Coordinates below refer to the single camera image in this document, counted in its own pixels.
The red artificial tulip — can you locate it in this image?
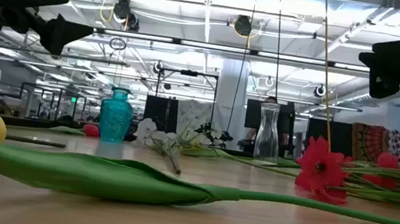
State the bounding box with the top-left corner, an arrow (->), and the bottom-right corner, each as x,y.
44,117 -> 102,140

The white artificial orchid spray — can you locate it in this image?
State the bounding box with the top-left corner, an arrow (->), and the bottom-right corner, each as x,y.
128,112 -> 237,183

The yellow artificial tulip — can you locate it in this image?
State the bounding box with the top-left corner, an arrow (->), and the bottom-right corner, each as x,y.
0,99 -> 400,224

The teal glass vase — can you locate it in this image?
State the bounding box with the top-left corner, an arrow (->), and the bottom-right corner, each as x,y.
95,84 -> 137,146

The clear glass vase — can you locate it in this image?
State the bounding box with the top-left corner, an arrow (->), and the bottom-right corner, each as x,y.
251,100 -> 286,165

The red orange patterned cloth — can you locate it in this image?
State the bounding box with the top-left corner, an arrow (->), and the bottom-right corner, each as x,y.
347,121 -> 392,165

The black divider panel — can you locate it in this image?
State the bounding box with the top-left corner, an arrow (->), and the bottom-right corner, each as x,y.
303,117 -> 356,156
243,97 -> 298,136
141,94 -> 182,135

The red gerbera bunch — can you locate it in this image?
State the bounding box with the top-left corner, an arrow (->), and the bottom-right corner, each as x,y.
291,133 -> 400,215

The person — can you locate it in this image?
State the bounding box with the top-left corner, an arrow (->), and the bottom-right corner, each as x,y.
245,93 -> 296,147

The long ceiling light bar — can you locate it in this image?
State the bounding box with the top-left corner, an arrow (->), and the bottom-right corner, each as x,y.
92,26 -> 372,74

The yellow cable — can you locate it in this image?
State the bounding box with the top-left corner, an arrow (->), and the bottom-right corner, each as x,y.
303,0 -> 352,153

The black ceiling cable reel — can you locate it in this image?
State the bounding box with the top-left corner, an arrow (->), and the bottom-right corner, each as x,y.
231,13 -> 255,39
111,0 -> 144,34

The black metal frame workcell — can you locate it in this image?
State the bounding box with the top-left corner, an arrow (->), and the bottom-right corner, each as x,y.
16,80 -> 90,125

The black camera gantry frame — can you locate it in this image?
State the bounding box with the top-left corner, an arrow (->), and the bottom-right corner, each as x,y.
154,65 -> 220,108

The thin black cable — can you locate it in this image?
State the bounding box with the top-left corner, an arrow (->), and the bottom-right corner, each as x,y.
224,0 -> 259,136

